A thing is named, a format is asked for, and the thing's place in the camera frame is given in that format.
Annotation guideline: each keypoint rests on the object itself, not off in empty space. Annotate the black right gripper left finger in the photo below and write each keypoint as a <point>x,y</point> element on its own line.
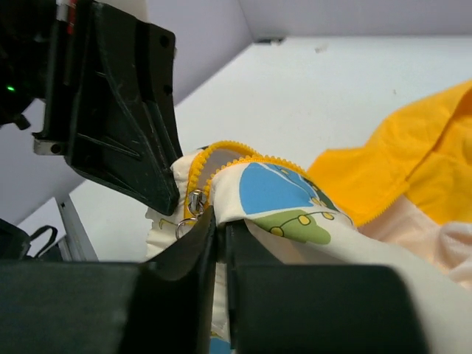
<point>179,287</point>

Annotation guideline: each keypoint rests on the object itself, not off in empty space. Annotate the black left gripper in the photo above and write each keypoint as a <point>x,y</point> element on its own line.
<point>55,52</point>

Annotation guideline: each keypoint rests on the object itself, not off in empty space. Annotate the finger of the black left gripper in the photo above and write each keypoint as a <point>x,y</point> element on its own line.
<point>139,62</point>

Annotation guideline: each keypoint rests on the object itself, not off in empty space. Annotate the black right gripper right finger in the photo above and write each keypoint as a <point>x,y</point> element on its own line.
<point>250,279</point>

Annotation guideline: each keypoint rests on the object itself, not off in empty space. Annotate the silver zipper slider pull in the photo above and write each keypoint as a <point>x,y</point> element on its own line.
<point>195,206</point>

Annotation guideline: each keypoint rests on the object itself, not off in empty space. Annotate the yellow cream printed child jacket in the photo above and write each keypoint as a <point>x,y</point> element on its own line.
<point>403,199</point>

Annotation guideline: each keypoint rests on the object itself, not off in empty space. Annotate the blue label sticker left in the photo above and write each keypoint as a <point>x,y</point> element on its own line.
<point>271,41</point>

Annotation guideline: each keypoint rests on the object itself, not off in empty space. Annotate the aluminium table frame rail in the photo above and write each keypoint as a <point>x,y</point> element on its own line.
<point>76,245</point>

